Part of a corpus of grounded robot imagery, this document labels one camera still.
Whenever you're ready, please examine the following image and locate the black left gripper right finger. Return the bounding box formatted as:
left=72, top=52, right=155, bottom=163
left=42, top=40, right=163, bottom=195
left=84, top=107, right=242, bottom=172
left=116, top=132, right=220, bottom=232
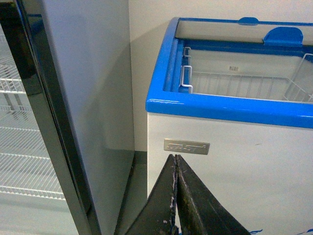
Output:
left=175, top=155, right=249, bottom=235

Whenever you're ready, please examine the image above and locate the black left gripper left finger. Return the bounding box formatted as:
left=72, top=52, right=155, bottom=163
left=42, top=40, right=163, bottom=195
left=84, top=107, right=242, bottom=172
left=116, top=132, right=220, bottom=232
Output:
left=125, top=154, right=178, bottom=235

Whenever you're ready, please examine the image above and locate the glass sliding freezer lid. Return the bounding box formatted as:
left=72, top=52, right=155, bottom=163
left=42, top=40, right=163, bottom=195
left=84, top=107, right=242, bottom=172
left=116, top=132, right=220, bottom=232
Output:
left=176, top=21, right=313, bottom=46

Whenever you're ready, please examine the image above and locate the upright glass door fridge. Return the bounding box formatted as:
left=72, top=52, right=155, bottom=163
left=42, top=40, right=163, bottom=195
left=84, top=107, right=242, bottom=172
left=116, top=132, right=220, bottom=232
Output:
left=0, top=0, right=134, bottom=235

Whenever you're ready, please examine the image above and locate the silver brand badge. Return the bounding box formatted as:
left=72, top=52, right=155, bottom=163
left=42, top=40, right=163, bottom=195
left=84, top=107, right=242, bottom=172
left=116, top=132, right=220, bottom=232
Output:
left=164, top=139, right=210, bottom=155

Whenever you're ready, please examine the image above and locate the white chest freezer blue rim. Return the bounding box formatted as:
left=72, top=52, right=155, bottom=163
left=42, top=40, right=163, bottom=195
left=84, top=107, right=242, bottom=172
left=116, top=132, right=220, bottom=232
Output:
left=146, top=17, right=313, bottom=235

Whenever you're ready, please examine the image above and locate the white wire freezer basket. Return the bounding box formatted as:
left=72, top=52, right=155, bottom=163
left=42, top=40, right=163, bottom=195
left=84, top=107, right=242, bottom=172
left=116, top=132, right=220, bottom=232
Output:
left=181, top=47, right=313, bottom=103

